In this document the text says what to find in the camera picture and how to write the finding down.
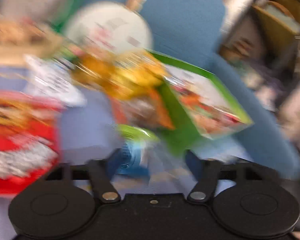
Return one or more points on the white black snack packet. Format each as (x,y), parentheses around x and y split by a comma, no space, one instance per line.
(55,85)

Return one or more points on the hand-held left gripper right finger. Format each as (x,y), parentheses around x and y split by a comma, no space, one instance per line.
(207,177)

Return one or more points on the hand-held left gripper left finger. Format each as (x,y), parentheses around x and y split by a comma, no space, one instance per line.
(100,177)

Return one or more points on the beige green grain pouch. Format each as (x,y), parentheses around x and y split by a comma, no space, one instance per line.
(27,2)

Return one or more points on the white plastic roll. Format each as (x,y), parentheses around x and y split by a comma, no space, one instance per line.
(237,5)

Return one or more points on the black metal shelf rack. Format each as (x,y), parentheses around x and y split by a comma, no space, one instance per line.
(277,25)

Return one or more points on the blue sofa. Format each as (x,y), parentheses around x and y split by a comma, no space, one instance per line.
(185,17)

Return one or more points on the round flower fan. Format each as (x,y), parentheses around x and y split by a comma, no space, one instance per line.
(110,20)

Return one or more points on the blue striped blanket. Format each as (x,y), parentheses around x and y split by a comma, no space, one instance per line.
(85,130)

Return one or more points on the orange snack packet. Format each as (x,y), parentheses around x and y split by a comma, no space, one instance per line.
(165,115)

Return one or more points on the green candy packet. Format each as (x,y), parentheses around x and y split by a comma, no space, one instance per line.
(135,131)

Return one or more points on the green cardboard box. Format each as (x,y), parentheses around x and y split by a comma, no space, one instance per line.
(180,130)

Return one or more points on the red white snack packet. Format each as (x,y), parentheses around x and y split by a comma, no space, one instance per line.
(20,135)

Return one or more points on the gold snack packet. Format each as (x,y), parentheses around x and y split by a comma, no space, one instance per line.
(120,77)

